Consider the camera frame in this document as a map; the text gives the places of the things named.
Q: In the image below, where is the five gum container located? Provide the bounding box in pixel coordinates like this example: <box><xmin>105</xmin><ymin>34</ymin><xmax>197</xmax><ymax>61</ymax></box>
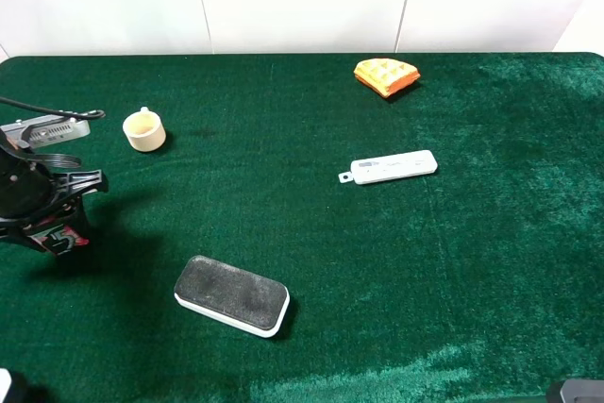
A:
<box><xmin>29</xmin><ymin>225</ymin><xmax>90</xmax><ymax>256</ymax></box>

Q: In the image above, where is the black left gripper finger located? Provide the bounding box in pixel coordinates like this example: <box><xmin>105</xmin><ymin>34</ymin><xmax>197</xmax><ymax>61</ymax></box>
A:
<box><xmin>52</xmin><ymin>170</ymin><xmax>109</xmax><ymax>241</ymax></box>
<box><xmin>1</xmin><ymin>216</ymin><xmax>45</xmax><ymax>253</ymax></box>

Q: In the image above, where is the black white device bottom left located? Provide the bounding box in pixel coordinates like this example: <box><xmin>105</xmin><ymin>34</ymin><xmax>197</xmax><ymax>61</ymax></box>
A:
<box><xmin>0</xmin><ymin>368</ymin><xmax>27</xmax><ymax>403</ymax></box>

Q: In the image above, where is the white rectangular test cassette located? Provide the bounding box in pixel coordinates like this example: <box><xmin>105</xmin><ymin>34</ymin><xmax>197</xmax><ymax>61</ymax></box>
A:
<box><xmin>338</xmin><ymin>150</ymin><xmax>438</xmax><ymax>185</ymax></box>

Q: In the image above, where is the black camera cable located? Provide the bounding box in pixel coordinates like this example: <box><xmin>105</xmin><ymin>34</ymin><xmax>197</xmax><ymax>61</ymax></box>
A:
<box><xmin>0</xmin><ymin>95</ymin><xmax>107</xmax><ymax>121</ymax></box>

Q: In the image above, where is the whiteboard eraser black felt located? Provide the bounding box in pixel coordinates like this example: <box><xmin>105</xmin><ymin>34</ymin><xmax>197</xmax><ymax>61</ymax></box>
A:
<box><xmin>174</xmin><ymin>255</ymin><xmax>290</xmax><ymax>338</ymax></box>

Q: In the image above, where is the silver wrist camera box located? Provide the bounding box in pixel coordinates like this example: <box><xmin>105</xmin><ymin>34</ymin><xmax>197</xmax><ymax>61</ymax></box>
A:
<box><xmin>1</xmin><ymin>115</ymin><xmax>91</xmax><ymax>148</ymax></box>

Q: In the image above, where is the cream plastic toy cup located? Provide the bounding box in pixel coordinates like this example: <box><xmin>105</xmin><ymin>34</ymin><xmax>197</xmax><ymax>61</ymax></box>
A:
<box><xmin>123</xmin><ymin>107</ymin><xmax>166</xmax><ymax>153</ymax></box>

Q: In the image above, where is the orange toy waffle piece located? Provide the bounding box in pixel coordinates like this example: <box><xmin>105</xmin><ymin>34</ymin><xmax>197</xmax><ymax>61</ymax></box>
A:
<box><xmin>353</xmin><ymin>59</ymin><xmax>421</xmax><ymax>99</ymax></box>

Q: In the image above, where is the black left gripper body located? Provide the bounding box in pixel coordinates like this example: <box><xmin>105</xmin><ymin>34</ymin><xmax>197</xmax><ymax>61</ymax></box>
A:
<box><xmin>1</xmin><ymin>132</ymin><xmax>59</xmax><ymax>219</ymax></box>

